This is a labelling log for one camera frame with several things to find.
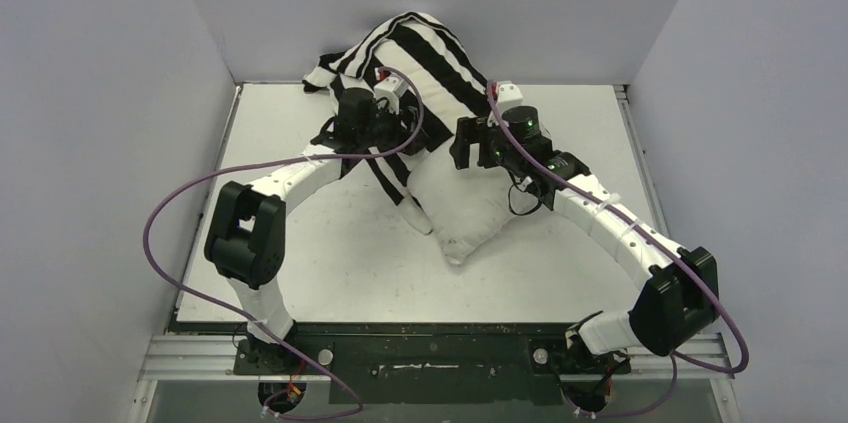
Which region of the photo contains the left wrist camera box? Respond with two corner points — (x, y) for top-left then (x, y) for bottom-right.
(373, 70), (411, 112)

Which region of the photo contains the white pillow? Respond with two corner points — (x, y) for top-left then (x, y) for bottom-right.
(407, 137), (538, 266)

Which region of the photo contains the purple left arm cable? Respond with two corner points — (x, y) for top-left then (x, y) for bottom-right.
(140, 67), (428, 423)

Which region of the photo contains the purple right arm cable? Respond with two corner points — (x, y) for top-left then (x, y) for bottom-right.
(485, 78), (752, 377)

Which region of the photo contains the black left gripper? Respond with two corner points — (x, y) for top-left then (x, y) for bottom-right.
(359, 99), (430, 156)

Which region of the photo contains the black metal base rail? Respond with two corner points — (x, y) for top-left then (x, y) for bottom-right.
(143, 319), (733, 423)

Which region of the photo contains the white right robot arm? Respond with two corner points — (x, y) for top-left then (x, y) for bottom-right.
(449, 106), (718, 371)

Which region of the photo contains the black white striped pillowcase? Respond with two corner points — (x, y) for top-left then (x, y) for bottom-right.
(302, 11), (490, 235)

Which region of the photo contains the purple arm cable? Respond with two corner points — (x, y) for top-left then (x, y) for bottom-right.
(140, 67), (428, 423)
(485, 78), (752, 377)

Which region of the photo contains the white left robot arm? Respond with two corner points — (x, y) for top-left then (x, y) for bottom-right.
(204, 77), (421, 373)

